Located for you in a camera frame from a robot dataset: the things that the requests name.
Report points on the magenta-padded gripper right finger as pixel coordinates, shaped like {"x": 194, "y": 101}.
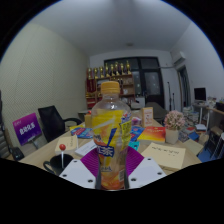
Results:
{"x": 146, "y": 171}

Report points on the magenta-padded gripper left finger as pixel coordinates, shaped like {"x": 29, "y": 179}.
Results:
{"x": 78, "y": 173}

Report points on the yellow-labelled plastic drink bottle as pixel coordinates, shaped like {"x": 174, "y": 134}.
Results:
{"x": 110, "y": 133}

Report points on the black mug with coloured dots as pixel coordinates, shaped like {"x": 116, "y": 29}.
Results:
{"x": 55, "y": 164}

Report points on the white paper sheet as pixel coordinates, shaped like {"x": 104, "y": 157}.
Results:
{"x": 85, "y": 148}

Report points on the teal book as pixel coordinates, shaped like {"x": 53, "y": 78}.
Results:
{"x": 134, "y": 145}

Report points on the red-ball stirrer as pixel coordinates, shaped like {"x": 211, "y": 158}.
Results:
{"x": 62, "y": 147}

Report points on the cream notebook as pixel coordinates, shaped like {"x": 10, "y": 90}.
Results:
{"x": 66, "y": 144}

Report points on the orange book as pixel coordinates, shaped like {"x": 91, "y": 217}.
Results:
{"x": 152, "y": 134}

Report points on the colourful blue booklet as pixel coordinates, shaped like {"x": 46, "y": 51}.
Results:
{"x": 81, "y": 132}

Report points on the yellow gift box red ribbon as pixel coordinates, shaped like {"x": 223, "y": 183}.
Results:
{"x": 88, "y": 120}

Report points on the pink flowers in white pot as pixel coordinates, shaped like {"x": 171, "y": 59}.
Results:
{"x": 174, "y": 125}

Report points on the standing tan card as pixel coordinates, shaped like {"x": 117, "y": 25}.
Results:
{"x": 147, "y": 116}

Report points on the black office chair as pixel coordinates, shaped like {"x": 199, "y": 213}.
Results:
{"x": 51, "y": 123}

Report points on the grey office chair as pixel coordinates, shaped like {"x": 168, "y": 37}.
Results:
{"x": 159, "y": 111}

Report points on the pile of books on floor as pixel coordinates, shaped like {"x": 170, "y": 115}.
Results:
{"x": 193, "y": 125}

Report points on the purple sign on stand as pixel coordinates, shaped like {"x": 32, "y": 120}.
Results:
{"x": 27, "y": 128}

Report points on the black tripod stand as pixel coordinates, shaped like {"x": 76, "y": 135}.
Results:
{"x": 169, "y": 96}

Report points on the dark glass door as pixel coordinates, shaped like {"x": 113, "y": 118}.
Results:
{"x": 150, "y": 83}

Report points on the wooden shelf unit with trophies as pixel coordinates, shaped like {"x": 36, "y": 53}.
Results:
{"x": 96, "y": 86}

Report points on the long wooden side desk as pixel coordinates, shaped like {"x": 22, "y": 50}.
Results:
{"x": 213, "y": 111}

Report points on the black computer monitor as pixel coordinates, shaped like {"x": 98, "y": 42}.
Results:
{"x": 200, "y": 94}

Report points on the white wall air conditioner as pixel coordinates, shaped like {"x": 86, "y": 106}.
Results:
{"x": 178, "y": 57}

